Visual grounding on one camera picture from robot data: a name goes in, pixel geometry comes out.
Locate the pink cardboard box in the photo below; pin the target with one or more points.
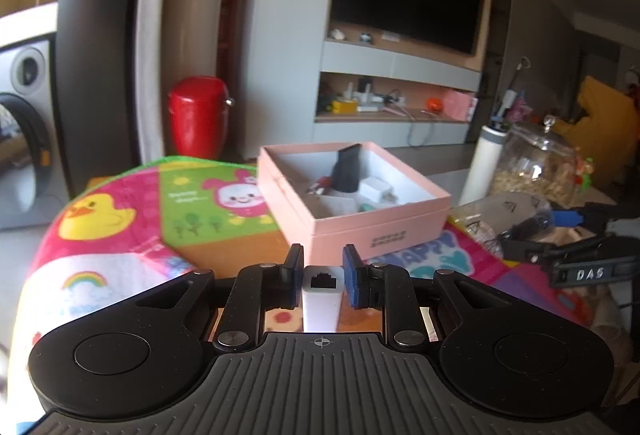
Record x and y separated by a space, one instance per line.
350 235

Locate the colourful cartoon mat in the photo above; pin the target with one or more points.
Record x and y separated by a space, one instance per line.
125 225

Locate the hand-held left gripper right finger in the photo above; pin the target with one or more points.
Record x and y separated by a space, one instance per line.
352 280

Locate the pink shelf box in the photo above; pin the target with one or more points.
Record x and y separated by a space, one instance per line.
460 105

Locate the clear plastic bag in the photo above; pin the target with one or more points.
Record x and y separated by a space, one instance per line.
505 210

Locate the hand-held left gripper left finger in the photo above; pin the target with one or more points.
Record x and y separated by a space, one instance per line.
295 277

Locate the white power strip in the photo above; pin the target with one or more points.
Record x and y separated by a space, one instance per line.
372 107

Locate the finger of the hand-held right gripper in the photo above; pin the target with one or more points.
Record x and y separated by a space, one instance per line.
530 249
562 217

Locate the red canister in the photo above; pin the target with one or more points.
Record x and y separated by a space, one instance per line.
197 120

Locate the grey television cabinet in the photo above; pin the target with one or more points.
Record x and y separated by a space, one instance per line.
390 62

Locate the white bottle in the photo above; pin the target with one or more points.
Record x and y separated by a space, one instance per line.
480 165

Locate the washing machine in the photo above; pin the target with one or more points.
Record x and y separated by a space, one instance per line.
25 115

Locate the orange pumpkin toy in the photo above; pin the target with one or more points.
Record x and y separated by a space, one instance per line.
434 104

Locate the yellow cushion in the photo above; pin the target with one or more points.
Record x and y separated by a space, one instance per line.
607 115

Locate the hanging metal utensil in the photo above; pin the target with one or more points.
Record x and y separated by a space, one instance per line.
520 67

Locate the white wall charger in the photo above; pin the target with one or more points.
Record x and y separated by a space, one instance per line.
376 189

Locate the white network adapter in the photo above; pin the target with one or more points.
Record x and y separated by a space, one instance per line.
322 305

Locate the glass jar of nuts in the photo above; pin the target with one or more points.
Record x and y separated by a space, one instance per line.
535 170

